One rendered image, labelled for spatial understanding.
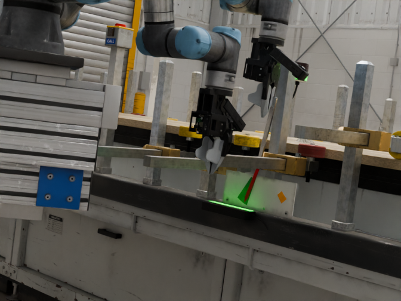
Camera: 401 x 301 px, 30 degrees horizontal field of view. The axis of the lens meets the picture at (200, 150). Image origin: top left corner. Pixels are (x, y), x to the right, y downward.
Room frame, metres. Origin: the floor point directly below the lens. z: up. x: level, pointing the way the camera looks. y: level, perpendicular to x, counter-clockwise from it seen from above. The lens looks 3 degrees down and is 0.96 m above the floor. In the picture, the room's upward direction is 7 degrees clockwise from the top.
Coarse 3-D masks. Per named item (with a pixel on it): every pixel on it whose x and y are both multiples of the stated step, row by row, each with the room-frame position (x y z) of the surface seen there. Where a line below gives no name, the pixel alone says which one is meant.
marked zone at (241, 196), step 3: (249, 180) 2.17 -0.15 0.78; (246, 183) 2.17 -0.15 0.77; (249, 183) 2.17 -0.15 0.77; (246, 186) 2.17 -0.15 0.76; (252, 186) 2.16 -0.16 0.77; (243, 189) 2.18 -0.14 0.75; (246, 189) 2.17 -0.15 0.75; (240, 192) 2.19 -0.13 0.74; (243, 192) 2.18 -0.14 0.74; (240, 195) 2.18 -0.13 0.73; (243, 195) 2.18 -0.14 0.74; (249, 195) 2.16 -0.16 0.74; (240, 198) 2.18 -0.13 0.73; (243, 198) 2.18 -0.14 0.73; (243, 201) 2.17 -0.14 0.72; (246, 201) 2.17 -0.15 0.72; (246, 204) 2.17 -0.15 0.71
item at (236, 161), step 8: (224, 160) 1.90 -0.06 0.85; (232, 160) 1.92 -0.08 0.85; (240, 160) 1.94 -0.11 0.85; (248, 160) 1.97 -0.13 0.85; (256, 160) 1.99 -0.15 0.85; (264, 160) 2.01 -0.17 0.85; (272, 160) 2.04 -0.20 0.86; (280, 160) 2.07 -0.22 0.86; (264, 168) 2.02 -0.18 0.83; (272, 168) 2.04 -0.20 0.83; (280, 168) 2.07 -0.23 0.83; (312, 168) 2.18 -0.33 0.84
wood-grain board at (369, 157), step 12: (120, 120) 2.85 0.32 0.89; (132, 120) 2.80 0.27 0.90; (144, 120) 2.92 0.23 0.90; (168, 120) 3.58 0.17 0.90; (168, 132) 2.67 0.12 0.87; (240, 132) 2.97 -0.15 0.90; (252, 132) 3.28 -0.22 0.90; (288, 144) 2.30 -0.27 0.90; (324, 144) 2.75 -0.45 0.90; (336, 144) 3.01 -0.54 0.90; (336, 156) 2.18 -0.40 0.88; (372, 156) 2.10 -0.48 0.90; (384, 156) 2.15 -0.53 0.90; (396, 168) 2.05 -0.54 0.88
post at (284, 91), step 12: (288, 72) 2.12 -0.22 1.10; (288, 84) 2.12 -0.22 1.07; (276, 96) 2.14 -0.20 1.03; (288, 96) 2.13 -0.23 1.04; (276, 108) 2.13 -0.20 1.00; (288, 108) 2.13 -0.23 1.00; (276, 120) 2.13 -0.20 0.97; (288, 120) 2.14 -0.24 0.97; (276, 132) 2.12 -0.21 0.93; (276, 144) 2.12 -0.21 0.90
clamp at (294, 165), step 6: (264, 156) 2.14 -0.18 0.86; (270, 156) 2.12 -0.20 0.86; (276, 156) 2.11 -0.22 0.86; (282, 156) 2.09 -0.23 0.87; (288, 156) 2.08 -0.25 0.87; (288, 162) 2.08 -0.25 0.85; (294, 162) 2.06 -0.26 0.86; (300, 162) 2.07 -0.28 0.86; (306, 162) 2.10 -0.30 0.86; (288, 168) 2.08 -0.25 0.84; (294, 168) 2.06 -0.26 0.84; (300, 168) 2.08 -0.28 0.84; (294, 174) 2.06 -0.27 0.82; (300, 174) 2.08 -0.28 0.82
